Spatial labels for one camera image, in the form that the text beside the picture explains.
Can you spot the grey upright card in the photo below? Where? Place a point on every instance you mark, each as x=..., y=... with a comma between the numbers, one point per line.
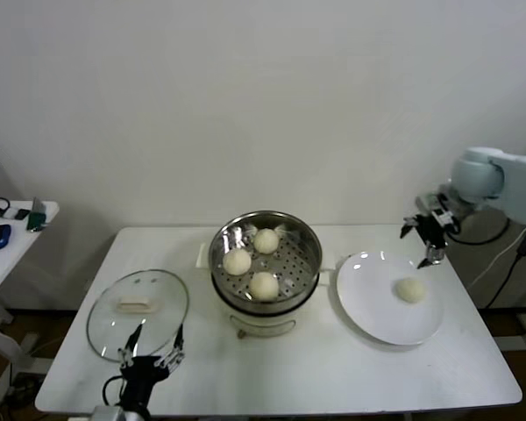
x=38, y=204

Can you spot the stainless steel steamer basket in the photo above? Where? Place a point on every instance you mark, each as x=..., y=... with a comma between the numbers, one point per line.
x=298, y=267

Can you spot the small black device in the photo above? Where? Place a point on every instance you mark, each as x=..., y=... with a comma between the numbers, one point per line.
x=22, y=214

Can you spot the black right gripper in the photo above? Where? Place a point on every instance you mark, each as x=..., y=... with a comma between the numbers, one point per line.
x=431, y=230

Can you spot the white steamed baozi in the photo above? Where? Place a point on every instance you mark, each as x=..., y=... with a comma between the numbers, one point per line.
x=266, y=240
x=410, y=290
x=237, y=261
x=263, y=285

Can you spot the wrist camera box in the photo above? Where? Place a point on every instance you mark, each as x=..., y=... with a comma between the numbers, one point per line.
x=442, y=215
x=108, y=413

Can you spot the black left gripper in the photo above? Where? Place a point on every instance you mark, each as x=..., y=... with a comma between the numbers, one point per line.
x=142, y=375

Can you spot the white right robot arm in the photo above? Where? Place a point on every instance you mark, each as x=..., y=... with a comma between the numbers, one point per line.
x=521, y=184

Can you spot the green small object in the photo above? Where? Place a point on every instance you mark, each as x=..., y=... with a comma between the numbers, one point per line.
x=36, y=220

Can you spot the cream electric cooker base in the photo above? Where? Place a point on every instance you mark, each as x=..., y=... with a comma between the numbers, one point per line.
x=263, y=325

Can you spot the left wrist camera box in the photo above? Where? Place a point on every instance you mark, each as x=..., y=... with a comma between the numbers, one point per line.
x=108, y=413

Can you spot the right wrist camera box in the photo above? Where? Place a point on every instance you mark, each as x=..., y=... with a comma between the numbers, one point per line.
x=442, y=215

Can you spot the white side table with mouse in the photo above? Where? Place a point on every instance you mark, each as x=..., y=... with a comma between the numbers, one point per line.
x=13, y=254

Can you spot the white round plate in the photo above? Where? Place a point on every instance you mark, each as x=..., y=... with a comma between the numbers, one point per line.
x=368, y=298

